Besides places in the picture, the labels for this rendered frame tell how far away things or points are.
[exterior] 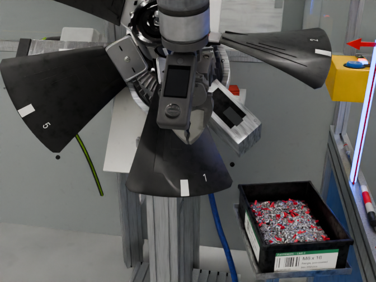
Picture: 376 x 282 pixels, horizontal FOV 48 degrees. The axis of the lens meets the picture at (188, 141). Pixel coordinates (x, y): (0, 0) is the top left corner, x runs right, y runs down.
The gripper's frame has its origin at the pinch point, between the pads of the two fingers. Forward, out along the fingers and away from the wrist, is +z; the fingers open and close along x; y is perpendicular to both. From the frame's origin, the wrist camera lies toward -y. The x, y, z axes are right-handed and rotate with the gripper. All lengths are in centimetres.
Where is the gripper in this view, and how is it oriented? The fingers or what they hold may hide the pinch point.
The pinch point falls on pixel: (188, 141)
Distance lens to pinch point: 74.8
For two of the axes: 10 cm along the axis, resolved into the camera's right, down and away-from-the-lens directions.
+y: 1.7, -6.6, 7.3
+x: -9.8, -0.8, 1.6
